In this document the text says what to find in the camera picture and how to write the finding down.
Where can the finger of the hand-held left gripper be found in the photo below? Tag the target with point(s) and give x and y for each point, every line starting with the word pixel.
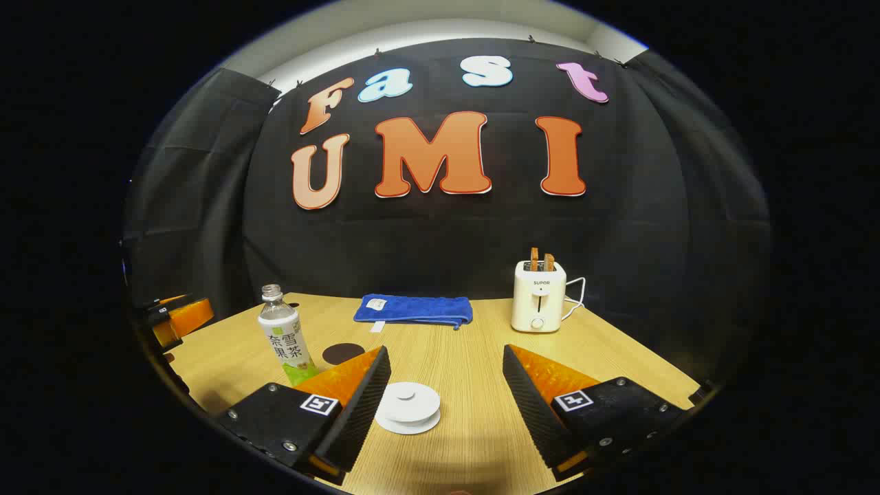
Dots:
pixel 189 313
pixel 166 335

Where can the white toaster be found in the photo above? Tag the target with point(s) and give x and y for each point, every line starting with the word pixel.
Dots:
pixel 538 302

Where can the blue folded towel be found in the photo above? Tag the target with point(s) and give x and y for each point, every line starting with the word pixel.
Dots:
pixel 412 309

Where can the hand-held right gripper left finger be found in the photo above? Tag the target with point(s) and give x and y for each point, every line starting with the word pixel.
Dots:
pixel 357 412

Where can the white saucer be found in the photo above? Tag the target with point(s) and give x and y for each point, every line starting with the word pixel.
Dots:
pixel 407 428

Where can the black backdrop cloth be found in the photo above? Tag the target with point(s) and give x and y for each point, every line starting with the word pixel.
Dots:
pixel 447 240

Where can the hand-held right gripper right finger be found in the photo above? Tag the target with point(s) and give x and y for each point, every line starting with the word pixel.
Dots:
pixel 533 412

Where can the dark round coaster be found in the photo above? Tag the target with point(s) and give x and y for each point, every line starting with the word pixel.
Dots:
pixel 340 354

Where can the clear water bottle white label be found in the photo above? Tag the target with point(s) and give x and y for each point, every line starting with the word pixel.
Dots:
pixel 285 337

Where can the brown toast slice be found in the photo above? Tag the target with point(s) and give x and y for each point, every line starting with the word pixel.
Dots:
pixel 548 262
pixel 534 259

